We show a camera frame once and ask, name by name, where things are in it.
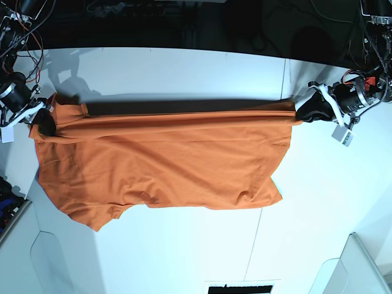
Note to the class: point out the orange t-shirt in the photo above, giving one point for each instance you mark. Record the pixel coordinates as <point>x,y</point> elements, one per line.
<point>95,167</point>

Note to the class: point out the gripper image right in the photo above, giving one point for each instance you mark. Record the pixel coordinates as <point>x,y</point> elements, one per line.
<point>342,103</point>

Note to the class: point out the grey panel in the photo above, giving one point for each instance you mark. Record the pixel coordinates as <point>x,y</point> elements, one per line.
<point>32,261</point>
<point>353,272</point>

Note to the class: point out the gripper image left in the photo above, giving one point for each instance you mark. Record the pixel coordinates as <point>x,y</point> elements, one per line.
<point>19,104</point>

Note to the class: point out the grey panel left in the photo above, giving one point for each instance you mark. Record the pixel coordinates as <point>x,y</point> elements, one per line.
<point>32,261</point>

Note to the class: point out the white framed black slot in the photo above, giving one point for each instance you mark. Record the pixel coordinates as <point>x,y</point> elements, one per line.
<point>241,287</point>

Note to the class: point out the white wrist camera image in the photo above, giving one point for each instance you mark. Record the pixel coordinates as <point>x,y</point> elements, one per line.
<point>7,134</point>
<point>343,135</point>

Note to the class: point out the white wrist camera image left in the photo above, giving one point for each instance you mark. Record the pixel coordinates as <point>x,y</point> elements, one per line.
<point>7,134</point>

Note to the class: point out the grey panel right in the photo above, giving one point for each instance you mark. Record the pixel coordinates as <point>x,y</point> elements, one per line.
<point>353,272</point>

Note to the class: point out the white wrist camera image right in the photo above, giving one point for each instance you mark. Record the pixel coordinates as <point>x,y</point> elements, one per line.
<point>343,135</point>

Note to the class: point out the bin with dark items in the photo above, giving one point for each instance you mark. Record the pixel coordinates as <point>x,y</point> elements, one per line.
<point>9,206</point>

